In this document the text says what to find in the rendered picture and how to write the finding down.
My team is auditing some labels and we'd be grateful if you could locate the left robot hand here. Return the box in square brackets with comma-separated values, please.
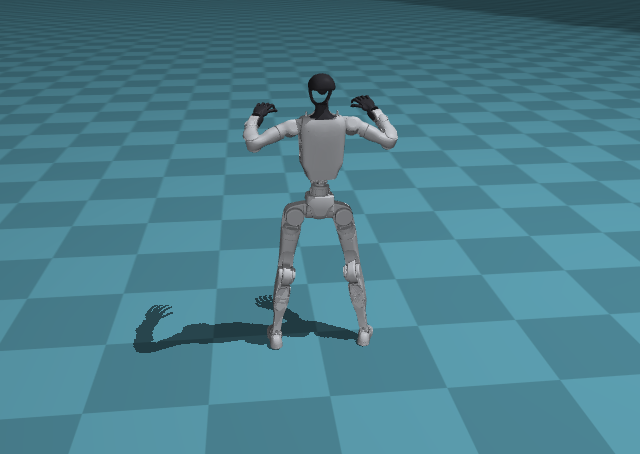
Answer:
[252, 103, 278, 126]

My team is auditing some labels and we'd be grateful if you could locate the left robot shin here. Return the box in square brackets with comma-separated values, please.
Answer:
[272, 266, 291, 335]

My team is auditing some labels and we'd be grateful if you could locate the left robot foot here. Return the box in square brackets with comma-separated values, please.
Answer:
[267, 324, 283, 349]

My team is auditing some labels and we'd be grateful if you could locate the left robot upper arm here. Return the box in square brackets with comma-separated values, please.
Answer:
[245, 118, 302, 153]

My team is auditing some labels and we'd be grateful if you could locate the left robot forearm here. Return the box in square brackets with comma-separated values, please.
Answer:
[243, 115, 260, 141]

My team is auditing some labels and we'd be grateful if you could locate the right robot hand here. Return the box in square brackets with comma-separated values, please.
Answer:
[350, 95, 379, 120]

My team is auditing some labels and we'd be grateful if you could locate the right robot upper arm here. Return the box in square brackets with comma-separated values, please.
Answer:
[342, 116, 398, 150]

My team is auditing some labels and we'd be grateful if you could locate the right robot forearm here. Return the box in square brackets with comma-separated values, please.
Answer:
[371, 109, 398, 139]

